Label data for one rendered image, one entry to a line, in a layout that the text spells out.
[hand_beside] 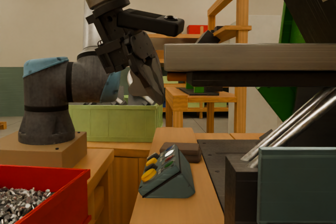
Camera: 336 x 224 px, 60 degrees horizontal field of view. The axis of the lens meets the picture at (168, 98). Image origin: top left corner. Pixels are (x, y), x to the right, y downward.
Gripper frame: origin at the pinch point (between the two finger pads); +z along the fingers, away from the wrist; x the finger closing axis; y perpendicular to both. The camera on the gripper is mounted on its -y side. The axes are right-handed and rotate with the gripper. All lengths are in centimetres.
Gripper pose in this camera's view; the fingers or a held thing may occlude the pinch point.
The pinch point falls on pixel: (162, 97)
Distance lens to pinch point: 57.8
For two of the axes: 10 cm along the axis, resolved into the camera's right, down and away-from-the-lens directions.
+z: 3.9, 8.9, 2.5
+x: -3.5, 4.0, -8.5
